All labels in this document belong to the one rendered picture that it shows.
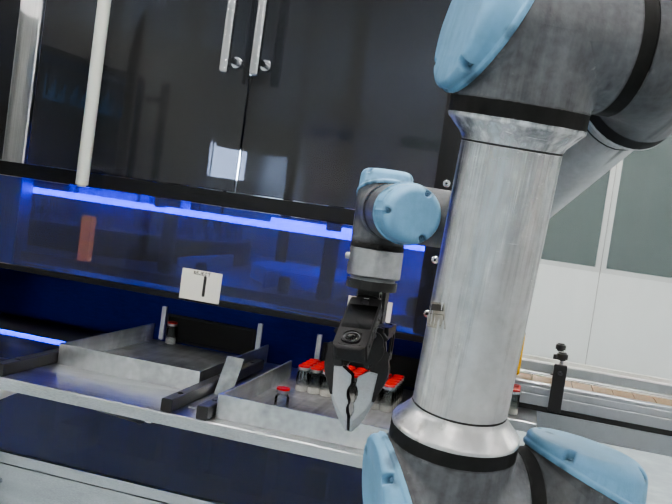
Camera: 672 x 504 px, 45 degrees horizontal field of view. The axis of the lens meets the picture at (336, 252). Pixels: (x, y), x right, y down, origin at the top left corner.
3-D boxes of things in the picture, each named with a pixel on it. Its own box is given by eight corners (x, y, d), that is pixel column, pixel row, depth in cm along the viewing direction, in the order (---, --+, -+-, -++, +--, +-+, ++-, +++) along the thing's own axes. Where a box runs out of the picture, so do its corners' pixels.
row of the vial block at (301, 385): (296, 388, 143) (300, 363, 143) (395, 408, 139) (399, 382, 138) (293, 390, 141) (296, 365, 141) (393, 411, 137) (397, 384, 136)
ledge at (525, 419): (469, 404, 160) (471, 395, 160) (536, 417, 157) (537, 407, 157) (463, 419, 147) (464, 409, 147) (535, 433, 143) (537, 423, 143)
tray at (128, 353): (150, 339, 170) (153, 323, 170) (266, 361, 164) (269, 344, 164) (57, 363, 138) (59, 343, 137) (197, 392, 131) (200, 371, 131)
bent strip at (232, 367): (223, 390, 135) (227, 355, 135) (239, 393, 135) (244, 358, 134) (187, 407, 122) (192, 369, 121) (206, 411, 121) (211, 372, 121)
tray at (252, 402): (287, 378, 151) (290, 360, 151) (424, 405, 145) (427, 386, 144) (215, 417, 118) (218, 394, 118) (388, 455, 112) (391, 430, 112)
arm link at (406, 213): (475, 190, 98) (446, 190, 109) (386, 177, 96) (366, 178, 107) (465, 254, 99) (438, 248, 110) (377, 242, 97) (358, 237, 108)
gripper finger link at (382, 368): (385, 402, 112) (394, 340, 111) (383, 404, 110) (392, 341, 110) (352, 396, 113) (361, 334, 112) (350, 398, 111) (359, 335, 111)
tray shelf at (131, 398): (128, 344, 172) (129, 335, 172) (456, 408, 155) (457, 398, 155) (-25, 383, 125) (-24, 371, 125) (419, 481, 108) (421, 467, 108)
